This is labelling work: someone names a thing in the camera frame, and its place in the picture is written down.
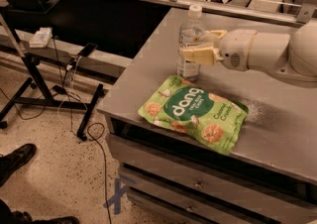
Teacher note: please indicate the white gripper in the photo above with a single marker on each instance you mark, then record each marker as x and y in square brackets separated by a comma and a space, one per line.
[236, 49]

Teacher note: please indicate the black shoe lower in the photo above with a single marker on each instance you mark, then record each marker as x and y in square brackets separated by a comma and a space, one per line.
[26, 218]

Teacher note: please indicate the black metal stand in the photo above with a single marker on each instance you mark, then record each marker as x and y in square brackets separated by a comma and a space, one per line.
[37, 79]

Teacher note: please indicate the grey drawer cabinet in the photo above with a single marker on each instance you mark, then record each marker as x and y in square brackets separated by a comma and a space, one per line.
[269, 178]

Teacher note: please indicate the black smartphone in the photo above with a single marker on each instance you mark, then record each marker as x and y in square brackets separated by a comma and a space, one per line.
[87, 50]

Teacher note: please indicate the white small box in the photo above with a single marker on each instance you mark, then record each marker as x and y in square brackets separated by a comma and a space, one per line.
[41, 38]

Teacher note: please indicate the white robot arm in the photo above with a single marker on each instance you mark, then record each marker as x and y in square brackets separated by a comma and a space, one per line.
[290, 58]

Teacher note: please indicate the blue tape cross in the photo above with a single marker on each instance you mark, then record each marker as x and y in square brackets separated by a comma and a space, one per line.
[120, 188]

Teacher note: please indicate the clear plastic water bottle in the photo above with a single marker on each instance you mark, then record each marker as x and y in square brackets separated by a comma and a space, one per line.
[191, 34]

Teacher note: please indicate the green rice chip bag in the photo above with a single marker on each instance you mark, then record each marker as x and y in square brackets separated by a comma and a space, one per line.
[181, 106]

